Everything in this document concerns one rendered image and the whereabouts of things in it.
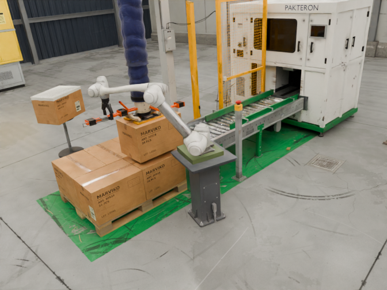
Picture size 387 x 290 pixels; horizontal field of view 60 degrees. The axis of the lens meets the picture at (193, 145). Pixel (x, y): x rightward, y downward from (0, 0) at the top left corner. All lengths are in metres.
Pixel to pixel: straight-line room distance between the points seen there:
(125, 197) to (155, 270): 0.86
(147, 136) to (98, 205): 0.84
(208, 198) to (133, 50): 1.65
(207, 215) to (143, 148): 0.97
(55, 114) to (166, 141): 1.95
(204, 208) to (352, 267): 1.44
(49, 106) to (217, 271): 3.25
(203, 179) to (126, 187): 0.82
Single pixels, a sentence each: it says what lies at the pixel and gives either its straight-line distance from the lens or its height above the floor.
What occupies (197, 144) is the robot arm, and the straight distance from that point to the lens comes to 2.96.
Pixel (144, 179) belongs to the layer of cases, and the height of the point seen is 0.42.
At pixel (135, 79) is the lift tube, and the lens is 3.48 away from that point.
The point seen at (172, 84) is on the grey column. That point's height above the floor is 0.98.
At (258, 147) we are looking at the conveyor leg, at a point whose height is 0.15.
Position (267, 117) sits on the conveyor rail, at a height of 0.55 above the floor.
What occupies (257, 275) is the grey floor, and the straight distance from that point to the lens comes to 3.12.
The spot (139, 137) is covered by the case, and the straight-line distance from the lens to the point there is 3.47.
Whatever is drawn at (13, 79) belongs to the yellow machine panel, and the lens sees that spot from 10.73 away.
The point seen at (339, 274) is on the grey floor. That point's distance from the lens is 3.26.
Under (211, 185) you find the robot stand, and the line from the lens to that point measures 3.41.
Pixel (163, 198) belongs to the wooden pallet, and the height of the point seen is 0.02.
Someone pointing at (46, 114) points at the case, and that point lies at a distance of 5.19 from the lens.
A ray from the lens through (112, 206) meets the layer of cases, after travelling 3.58.
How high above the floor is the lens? 2.27
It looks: 25 degrees down
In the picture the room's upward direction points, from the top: 4 degrees counter-clockwise
